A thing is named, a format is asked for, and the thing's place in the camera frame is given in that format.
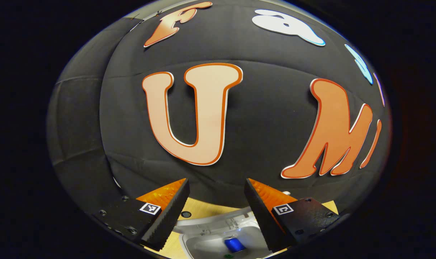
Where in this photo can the blue pop can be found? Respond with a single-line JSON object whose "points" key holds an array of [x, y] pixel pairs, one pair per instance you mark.
{"points": [[234, 245]]}

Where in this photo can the white desktop garbage bin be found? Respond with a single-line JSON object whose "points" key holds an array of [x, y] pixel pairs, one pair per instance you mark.
{"points": [[210, 248]]}

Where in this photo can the dark grey side panel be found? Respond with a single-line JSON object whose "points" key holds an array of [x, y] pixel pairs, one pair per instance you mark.
{"points": [[79, 118]]}

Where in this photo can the wooden desktop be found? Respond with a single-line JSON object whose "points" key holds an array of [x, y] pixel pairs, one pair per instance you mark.
{"points": [[207, 208]]}

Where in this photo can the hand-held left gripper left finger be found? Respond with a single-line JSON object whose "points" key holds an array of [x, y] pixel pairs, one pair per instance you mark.
{"points": [[167, 216]]}

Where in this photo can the black backdrop cloth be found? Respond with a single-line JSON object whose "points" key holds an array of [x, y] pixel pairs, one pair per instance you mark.
{"points": [[261, 144]]}

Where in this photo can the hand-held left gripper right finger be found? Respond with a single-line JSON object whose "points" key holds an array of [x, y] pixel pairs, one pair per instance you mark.
{"points": [[259, 216]]}

